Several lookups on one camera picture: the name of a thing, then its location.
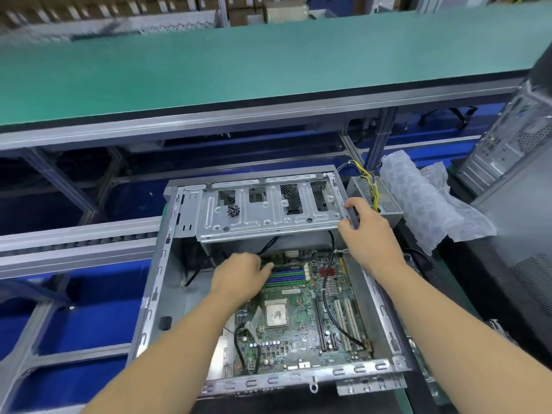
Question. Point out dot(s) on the grey power supply unit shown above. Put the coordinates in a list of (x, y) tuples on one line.
[(375, 198)]

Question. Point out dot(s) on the grey computer tower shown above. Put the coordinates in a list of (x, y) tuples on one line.
[(513, 138)]

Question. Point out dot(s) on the small gold CPU chip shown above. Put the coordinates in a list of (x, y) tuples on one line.
[(276, 313)]

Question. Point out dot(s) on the green RAM stick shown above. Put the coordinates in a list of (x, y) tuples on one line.
[(289, 273)]

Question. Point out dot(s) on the stack of cardboard boxes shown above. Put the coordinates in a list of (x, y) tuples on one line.
[(129, 6)]

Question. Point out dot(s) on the green motherboard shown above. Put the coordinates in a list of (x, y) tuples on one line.
[(302, 323)]

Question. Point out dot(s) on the person's left forearm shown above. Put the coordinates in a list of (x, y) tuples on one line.
[(164, 366)]

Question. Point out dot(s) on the dark grey case side panel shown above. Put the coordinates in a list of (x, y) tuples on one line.
[(522, 237)]

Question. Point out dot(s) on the green conveyor belt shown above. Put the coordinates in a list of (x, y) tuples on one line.
[(259, 64)]

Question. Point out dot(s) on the person's right hand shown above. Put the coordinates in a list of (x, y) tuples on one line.
[(371, 237)]

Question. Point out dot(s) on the person's left hand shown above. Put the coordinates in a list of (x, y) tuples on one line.
[(241, 278)]

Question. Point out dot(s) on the white bubble wrap bag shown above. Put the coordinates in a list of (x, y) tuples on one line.
[(436, 198)]

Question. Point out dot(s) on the aluminium roller conveyor rail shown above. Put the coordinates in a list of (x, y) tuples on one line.
[(69, 247)]

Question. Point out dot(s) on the black and silver computer case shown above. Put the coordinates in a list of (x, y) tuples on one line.
[(259, 202)]

